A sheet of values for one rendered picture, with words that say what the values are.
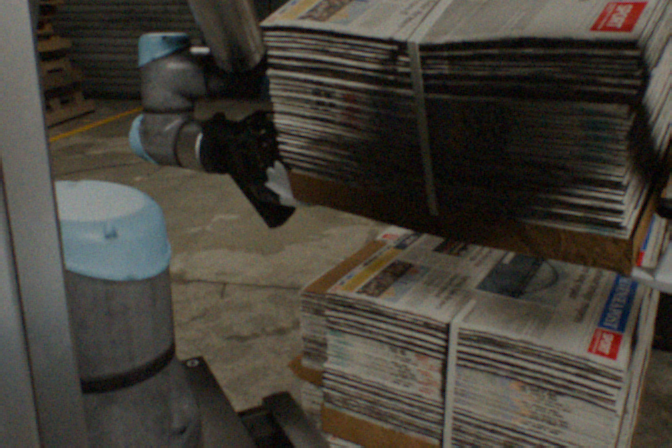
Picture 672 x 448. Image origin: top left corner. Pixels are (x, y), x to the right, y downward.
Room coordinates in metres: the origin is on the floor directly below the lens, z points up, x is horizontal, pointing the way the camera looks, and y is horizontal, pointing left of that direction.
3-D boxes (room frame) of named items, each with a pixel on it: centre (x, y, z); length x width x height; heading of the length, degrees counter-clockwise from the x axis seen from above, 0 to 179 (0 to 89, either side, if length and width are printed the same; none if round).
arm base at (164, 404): (0.50, 0.20, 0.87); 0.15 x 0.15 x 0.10
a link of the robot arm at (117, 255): (0.51, 0.20, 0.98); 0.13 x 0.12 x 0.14; 79
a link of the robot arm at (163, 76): (0.96, 0.23, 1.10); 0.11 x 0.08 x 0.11; 79
